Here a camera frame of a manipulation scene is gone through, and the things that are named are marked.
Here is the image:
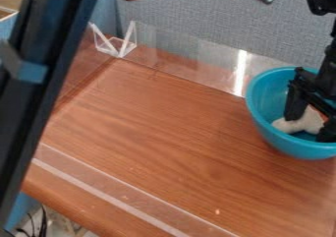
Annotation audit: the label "clear acrylic barrier frame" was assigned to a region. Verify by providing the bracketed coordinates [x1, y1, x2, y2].
[32, 20, 282, 237]

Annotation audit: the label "white brown toy mushroom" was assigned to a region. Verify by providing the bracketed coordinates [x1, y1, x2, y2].
[272, 105, 327, 135]

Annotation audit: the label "wooden shelf unit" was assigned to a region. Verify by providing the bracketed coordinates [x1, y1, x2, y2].
[0, 0, 23, 22]

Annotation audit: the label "black cables under table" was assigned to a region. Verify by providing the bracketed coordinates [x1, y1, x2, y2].
[0, 205, 50, 237]

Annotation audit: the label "blue plastic bowl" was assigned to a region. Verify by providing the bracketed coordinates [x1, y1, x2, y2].
[246, 66, 336, 160]

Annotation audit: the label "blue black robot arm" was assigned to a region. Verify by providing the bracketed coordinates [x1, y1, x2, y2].
[0, 0, 98, 237]

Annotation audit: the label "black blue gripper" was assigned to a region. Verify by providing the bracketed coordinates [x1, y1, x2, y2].
[284, 30, 336, 143]

